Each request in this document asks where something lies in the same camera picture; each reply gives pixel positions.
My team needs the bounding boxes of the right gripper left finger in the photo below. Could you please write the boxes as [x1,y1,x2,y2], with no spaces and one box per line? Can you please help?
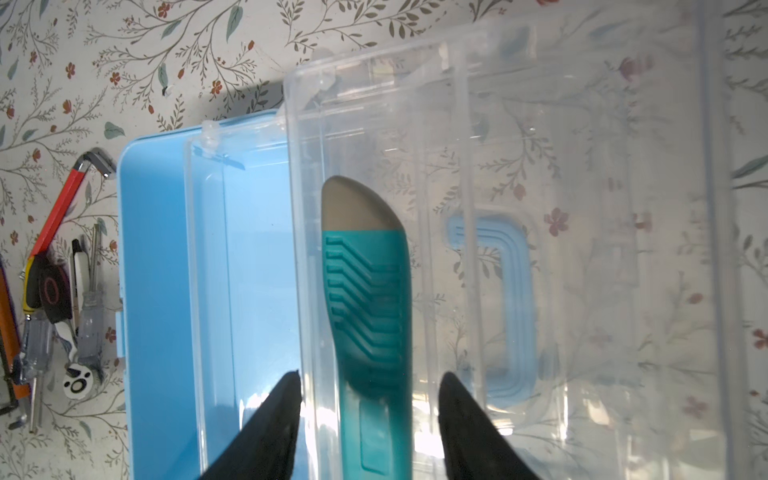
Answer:
[201,371,302,480]

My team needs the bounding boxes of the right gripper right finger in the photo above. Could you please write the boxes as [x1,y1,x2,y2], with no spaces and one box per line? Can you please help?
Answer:
[438,372,539,480]

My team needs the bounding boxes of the teal utility knife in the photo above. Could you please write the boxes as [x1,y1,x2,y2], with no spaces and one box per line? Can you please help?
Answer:
[321,176,413,479]

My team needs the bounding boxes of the blue plastic tool box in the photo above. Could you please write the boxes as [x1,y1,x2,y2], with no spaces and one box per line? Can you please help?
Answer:
[117,1,751,479]

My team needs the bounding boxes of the yellow black screwdriver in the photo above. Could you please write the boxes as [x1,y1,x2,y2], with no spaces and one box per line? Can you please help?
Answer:
[21,253,52,434]

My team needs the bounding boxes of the black white precision screwdriver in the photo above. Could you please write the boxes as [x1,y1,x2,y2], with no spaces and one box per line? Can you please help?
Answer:
[70,223,104,385]

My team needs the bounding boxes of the orange handled tool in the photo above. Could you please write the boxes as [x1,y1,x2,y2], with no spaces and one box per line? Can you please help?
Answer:
[0,270,30,401]

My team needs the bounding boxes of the red handled hex key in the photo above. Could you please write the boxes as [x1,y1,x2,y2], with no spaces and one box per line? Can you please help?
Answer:
[29,148,116,258]

